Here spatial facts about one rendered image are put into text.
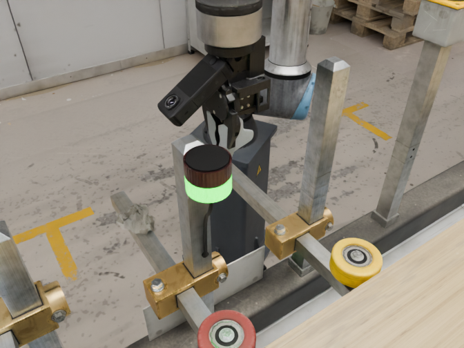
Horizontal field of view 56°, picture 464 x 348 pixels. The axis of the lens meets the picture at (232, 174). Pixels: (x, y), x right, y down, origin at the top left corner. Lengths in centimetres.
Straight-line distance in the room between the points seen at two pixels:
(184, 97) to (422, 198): 77
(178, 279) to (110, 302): 110
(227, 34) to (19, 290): 41
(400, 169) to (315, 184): 27
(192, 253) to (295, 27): 78
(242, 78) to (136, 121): 216
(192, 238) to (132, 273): 124
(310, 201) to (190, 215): 27
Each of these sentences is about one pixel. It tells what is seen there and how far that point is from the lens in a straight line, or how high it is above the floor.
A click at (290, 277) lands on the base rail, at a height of 70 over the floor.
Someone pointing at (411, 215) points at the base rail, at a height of 70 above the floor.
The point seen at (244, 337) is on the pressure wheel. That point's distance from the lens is 62.
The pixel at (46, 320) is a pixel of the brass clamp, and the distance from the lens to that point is 63.
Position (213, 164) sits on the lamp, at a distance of 52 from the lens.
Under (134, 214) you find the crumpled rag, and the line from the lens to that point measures 84.
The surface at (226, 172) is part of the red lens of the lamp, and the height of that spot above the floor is 112.
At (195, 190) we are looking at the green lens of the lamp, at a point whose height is 110.
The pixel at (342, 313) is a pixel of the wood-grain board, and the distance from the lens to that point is 67.
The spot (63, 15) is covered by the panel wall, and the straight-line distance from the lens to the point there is 324.
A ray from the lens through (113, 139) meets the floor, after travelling 265.
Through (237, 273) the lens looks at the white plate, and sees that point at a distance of 87.
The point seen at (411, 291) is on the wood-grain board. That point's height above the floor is 90.
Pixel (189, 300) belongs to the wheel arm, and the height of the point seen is 86.
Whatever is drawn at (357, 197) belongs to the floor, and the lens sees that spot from 225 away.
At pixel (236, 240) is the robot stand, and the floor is 21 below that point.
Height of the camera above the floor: 144
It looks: 39 degrees down
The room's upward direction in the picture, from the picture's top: straight up
